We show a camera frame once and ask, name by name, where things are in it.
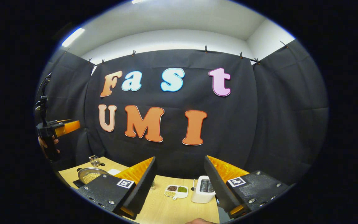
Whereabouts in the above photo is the pile of soybeans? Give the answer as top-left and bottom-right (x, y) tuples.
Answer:
(83, 173), (102, 184)

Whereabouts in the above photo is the stainless steel pot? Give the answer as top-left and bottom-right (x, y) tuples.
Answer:
(77, 167), (110, 185)

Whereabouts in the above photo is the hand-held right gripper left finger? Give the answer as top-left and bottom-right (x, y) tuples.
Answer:
(76, 156), (158, 220)

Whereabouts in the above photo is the row of small cloth clips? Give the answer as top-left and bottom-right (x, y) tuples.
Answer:
(64, 40), (289, 65)

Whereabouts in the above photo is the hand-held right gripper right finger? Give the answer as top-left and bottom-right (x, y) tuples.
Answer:
(204, 156), (292, 218)

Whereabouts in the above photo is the white divided bean dish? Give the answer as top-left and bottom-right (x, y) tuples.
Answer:
(164, 184), (189, 200)

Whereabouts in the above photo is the white toaster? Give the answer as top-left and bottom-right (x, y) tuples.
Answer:
(191, 175), (216, 204)

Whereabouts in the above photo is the small ceiling light panel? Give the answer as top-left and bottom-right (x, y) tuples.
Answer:
(61, 27), (86, 48)

